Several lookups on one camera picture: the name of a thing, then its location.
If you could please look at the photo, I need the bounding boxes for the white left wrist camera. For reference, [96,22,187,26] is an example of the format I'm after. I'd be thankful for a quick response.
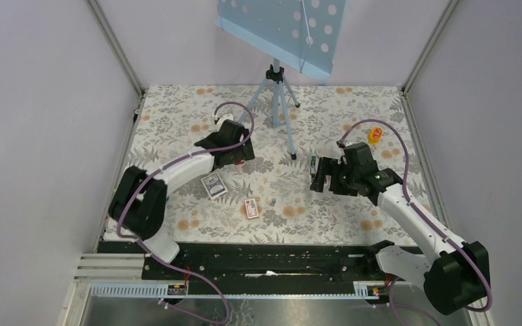
[214,113,234,124]

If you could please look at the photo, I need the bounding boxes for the grey cable duct strip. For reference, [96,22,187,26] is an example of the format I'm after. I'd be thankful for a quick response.
[90,281,392,300]

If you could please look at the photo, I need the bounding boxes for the floral patterned table mat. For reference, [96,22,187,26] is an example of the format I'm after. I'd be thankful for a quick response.
[126,86,432,246]

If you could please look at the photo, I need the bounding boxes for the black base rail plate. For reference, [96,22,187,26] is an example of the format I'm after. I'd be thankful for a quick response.
[141,243,390,295]

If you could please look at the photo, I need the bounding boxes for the yellow red small toy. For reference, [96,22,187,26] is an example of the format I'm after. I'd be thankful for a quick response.
[368,126,383,145]

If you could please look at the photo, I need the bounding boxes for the blue playing card box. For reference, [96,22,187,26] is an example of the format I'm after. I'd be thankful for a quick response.
[201,173,228,200]

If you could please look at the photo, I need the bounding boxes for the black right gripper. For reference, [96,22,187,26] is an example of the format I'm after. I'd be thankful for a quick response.
[309,156,360,197]

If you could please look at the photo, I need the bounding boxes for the blue music stand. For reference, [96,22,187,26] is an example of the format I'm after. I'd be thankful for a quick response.
[215,0,347,160]

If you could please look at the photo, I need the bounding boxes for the red white staple box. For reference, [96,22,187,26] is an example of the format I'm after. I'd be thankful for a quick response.
[244,198,260,219]

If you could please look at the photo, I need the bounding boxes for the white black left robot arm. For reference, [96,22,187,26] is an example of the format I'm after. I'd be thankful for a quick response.
[108,120,255,279]

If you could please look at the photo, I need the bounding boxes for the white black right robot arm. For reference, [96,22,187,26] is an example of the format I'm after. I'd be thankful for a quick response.
[309,143,491,315]

